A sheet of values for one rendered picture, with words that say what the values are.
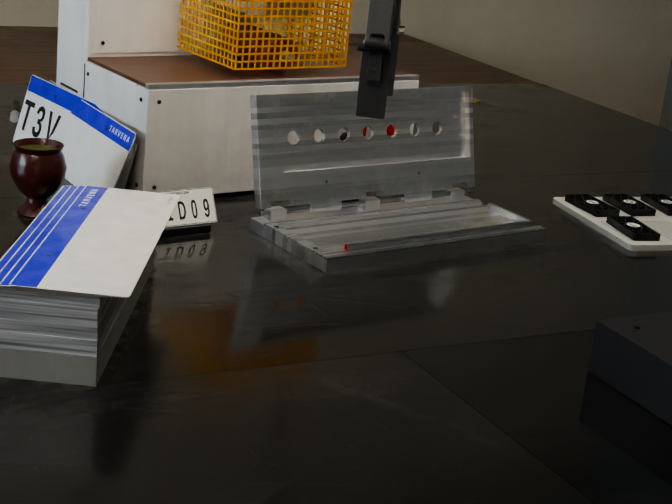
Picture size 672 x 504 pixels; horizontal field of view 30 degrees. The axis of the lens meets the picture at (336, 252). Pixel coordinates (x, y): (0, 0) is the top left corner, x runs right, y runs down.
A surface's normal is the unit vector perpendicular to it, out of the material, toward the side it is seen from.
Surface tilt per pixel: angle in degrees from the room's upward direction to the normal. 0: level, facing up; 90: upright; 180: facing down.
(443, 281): 0
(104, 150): 69
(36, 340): 90
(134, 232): 0
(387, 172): 76
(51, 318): 90
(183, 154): 90
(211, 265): 0
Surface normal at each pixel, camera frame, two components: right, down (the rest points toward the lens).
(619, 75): 0.46, 0.33
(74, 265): 0.10, -0.94
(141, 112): -0.81, 0.11
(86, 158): -0.76, -0.26
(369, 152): 0.59, 0.08
